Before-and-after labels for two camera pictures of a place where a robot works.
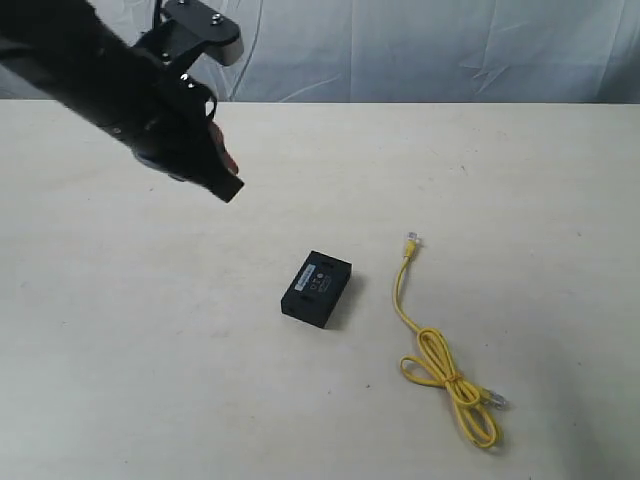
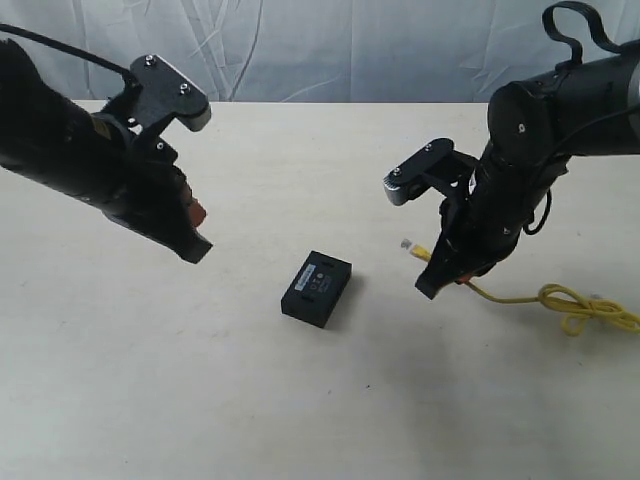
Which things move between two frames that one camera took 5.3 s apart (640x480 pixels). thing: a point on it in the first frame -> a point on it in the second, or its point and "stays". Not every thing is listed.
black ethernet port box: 316,289 stays
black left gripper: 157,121 -> 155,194
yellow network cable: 475,402 -> 576,307
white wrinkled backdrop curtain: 401,51 stays
